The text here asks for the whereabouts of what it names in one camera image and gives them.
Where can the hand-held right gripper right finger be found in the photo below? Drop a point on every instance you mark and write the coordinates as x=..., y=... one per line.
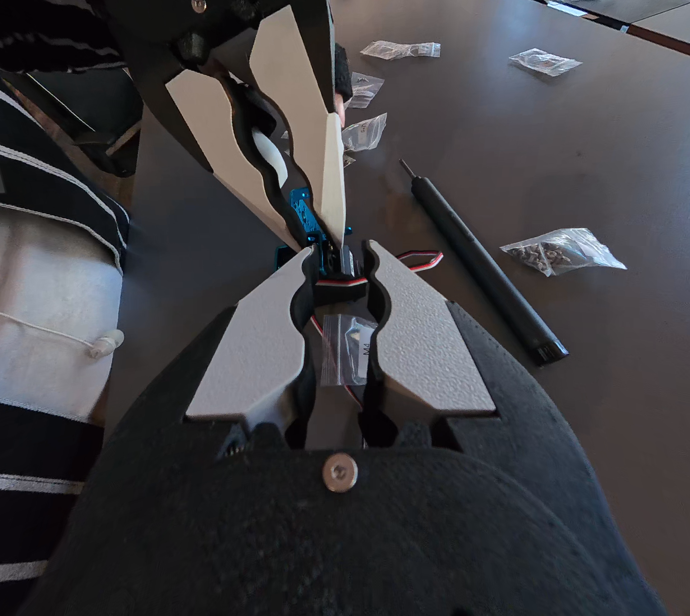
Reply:
x=431, y=357

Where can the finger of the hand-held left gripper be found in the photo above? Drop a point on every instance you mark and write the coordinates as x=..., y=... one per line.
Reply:
x=302, y=87
x=210, y=119

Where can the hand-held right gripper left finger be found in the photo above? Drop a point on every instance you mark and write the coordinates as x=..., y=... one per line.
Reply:
x=248, y=357

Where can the blue bracket servo assembly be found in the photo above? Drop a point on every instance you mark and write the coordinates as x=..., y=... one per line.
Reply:
x=304, y=217

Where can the dark brown desk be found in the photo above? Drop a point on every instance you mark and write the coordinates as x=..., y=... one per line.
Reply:
x=539, y=168

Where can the person's left hand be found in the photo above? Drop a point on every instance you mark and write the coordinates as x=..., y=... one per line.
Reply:
x=343, y=82

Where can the small clear bag of screws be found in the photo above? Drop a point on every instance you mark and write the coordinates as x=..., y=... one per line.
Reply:
x=366, y=87
x=544, y=61

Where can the clear bag with handwritten mark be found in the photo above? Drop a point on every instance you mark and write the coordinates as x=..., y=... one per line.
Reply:
x=366, y=133

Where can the clear bag with white label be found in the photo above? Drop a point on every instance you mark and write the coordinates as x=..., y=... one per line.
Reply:
x=345, y=351

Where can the long crumpled clear bag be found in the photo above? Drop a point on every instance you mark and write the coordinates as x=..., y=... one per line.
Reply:
x=393, y=49

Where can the black electric screwdriver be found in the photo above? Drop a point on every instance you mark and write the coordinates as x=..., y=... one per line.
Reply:
x=480, y=260

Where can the dark chair with pale piping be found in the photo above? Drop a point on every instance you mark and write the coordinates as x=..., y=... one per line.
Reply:
x=81, y=103

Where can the clear bag of many screws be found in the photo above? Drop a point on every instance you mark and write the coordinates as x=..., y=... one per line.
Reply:
x=571, y=249

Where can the person's torso striped shirt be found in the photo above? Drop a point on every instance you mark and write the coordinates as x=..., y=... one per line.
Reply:
x=54, y=276

